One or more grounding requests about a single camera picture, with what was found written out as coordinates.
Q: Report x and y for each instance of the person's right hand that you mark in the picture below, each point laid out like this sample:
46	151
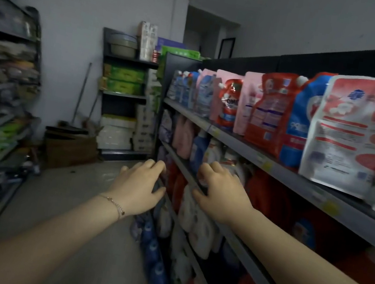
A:
224	199

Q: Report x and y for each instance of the grey plastic basin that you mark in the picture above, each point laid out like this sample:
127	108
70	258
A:
122	46

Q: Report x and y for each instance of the brown cardboard box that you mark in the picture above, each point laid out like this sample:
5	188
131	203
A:
69	151

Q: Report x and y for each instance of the orange OMO detergent pouches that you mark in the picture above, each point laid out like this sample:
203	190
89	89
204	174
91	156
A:
229	100

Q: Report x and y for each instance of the blue flat box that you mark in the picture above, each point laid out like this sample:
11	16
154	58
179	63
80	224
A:
171	43

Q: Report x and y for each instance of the stack of white boxes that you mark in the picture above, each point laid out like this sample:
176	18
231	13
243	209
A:
116	134

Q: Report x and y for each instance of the flat green pack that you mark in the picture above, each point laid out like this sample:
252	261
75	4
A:
180	53

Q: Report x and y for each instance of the row of coloured detergent jugs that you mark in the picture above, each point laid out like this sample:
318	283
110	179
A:
271	196

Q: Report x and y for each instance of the white toilet paper packs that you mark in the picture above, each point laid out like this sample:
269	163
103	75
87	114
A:
146	119

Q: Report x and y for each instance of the white tall carton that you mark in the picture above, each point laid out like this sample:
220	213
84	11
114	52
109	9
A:
146	41

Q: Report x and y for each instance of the group of Chaoneng floral pouches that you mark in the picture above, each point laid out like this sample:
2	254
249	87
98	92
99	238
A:
188	90

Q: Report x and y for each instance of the blue Diao detergent pouch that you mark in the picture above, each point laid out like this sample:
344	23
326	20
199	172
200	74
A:
300	122

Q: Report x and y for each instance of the white red Chaoneng pouch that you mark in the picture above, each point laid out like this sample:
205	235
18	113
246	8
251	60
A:
344	136

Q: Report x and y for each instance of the person's left hand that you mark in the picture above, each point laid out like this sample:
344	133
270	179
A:
137	189

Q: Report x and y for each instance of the green and white tissue pack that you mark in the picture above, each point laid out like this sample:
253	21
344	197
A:
125	73

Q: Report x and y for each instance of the yellow price label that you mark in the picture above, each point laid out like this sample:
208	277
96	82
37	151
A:
267	166
215	132
331	207

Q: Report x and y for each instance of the person's right forearm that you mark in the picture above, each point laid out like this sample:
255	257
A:
311	276

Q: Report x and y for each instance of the row of blue floor bottles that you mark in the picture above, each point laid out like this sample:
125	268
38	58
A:
152	255

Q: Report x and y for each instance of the person's left forearm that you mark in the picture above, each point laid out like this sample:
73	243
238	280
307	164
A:
32	250

